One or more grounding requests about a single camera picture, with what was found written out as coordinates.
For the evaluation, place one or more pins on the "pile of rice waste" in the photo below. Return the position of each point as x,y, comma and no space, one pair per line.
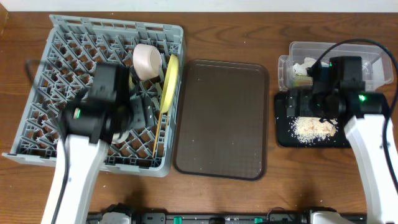
310,130

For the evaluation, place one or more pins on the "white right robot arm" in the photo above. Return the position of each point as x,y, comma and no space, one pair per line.
368,128

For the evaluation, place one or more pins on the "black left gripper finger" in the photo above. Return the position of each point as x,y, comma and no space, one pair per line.
138,116
148,112

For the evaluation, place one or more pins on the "clear plastic bin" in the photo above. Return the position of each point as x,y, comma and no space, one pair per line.
376,64

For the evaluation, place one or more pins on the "grey plastic dish rack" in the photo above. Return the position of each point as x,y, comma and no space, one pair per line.
74,48

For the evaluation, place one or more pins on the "white paper napkin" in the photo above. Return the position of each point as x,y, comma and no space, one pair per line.
301,69

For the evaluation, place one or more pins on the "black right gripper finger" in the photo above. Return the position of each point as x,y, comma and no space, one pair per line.
292,103
305,102

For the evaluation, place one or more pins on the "white cup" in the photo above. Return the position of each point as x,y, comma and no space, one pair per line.
120,137

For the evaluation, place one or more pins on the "pink white bowl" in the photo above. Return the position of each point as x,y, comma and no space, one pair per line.
146,61

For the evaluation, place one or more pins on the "green snack wrapper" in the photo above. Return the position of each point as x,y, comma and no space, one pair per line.
303,82

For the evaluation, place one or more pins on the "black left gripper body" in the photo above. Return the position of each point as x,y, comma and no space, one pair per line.
143,111

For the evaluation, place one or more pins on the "dark brown serving tray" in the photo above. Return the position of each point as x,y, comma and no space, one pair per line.
223,117

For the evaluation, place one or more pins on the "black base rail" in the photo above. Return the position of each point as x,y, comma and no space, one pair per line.
121,213

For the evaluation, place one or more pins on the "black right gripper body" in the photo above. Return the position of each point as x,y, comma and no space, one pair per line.
320,101

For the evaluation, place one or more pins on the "yellow round plate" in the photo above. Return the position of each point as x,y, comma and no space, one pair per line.
170,83

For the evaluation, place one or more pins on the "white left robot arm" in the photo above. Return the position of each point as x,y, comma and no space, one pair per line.
88,125

